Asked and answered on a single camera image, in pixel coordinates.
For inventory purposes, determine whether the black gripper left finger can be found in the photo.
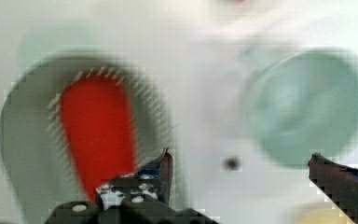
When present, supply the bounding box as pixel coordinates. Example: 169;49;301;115
45;148;219;224

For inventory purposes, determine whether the green plastic strainer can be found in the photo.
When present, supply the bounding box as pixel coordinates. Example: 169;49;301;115
0;21;187;224

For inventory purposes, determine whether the red plush ketchup bottle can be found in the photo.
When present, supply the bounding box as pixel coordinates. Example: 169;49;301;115
60;74;136;200

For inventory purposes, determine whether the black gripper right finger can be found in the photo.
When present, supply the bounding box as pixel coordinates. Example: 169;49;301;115
308;153;358;224

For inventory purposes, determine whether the green plastic mug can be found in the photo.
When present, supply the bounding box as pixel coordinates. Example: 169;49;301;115
239;46;358;169

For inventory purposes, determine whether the toy peeled banana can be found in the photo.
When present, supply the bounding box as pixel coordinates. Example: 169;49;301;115
293;207;355;224

